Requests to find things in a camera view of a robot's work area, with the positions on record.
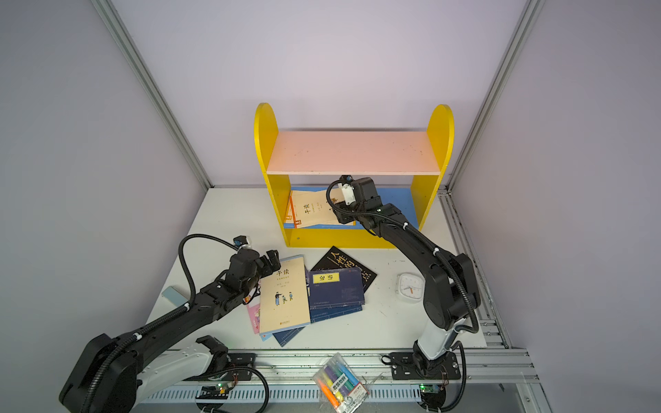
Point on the pink children's book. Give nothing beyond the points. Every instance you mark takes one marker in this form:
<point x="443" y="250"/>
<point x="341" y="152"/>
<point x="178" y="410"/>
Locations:
<point x="254" y="316"/>

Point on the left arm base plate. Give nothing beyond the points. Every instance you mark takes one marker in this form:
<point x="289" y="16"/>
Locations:
<point x="227" y="364"/>

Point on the cream book red edge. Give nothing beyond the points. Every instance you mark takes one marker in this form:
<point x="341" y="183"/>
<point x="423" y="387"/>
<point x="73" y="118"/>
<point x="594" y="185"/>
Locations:
<point x="321" y="213"/>

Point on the cream book yellow edge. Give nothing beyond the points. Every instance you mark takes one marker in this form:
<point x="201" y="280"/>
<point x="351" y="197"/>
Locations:
<point x="296" y="215"/>

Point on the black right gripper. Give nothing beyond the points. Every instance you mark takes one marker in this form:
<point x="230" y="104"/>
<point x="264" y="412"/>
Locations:
<point x="346" y="209"/>

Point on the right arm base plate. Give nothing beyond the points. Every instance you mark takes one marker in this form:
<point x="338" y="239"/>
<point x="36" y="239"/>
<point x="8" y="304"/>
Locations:
<point x="415" y="366"/>

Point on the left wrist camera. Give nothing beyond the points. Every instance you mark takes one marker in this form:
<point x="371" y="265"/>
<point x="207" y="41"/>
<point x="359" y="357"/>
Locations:
<point x="241" y="241"/>

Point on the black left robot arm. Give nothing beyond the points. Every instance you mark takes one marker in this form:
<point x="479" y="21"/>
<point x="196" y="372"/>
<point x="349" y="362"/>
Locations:
<point x="113" y="374"/>

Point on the pack of coloured markers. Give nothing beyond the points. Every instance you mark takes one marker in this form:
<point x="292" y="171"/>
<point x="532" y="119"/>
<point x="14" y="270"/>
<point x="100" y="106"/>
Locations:
<point x="340" y="386"/>

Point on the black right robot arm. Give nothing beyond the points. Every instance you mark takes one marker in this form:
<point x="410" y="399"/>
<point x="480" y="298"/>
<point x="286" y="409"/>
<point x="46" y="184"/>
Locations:
<point x="450" y="292"/>

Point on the black book gold lettering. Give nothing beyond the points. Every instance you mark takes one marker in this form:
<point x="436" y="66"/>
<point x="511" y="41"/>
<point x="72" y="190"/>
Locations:
<point x="335" y="258"/>

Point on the dark blue bottom book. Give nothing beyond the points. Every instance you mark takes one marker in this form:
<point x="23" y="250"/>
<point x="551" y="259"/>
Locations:
<point x="284" y="337"/>

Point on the cream book blue edge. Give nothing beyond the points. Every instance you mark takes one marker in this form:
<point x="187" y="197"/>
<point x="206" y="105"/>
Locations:
<point x="284" y="301"/>

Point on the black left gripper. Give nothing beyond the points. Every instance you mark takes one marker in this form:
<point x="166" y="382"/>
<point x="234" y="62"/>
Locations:
<point x="263" y="264"/>

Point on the dark blue book yellow label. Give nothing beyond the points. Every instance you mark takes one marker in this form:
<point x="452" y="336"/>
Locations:
<point x="334" y="293"/>

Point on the yellow shelf pink blue boards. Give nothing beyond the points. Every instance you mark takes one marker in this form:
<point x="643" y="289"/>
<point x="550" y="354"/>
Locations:
<point x="422" y="155"/>

